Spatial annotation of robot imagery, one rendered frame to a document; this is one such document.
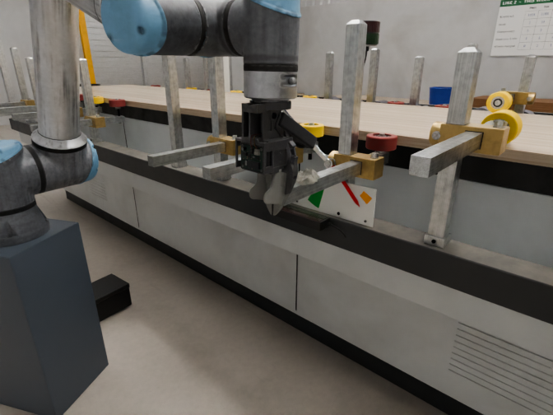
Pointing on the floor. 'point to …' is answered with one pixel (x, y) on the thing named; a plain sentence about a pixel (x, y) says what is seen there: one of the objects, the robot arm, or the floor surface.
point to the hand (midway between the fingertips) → (276, 207)
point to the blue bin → (439, 95)
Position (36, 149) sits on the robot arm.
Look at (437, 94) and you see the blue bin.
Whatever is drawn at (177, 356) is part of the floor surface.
